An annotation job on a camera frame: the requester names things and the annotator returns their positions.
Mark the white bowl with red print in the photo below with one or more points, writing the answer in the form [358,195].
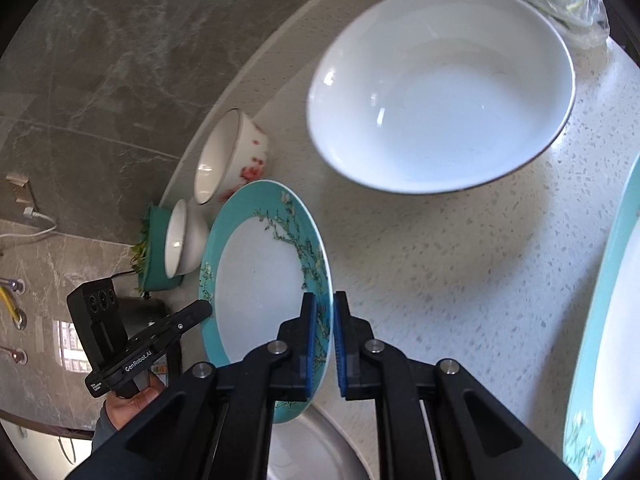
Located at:
[215,160]

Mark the green leafy vegetables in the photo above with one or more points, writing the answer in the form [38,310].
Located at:
[140,252]

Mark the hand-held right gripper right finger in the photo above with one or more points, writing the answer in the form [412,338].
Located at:
[341,345]

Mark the plastic bag of vegetables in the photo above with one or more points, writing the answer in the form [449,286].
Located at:
[565,5]

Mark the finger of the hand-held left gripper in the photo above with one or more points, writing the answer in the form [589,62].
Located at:
[192,312]

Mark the metal pipe fitting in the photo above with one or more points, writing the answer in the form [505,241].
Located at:
[15,285]
[19,357]

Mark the teal floral plate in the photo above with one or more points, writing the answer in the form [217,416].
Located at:
[255,280]
[615,350]

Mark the plain white plate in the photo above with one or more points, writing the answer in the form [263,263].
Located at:
[310,450]

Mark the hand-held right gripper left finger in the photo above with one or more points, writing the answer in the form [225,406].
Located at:
[311,345]

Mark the small white bowl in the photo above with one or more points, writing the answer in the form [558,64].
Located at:
[177,240]

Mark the large white bowl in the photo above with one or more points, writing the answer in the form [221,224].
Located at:
[440,90]

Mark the person's left hand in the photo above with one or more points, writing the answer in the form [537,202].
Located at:
[135,404]

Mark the person's left forearm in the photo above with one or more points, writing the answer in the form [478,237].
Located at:
[101,430]

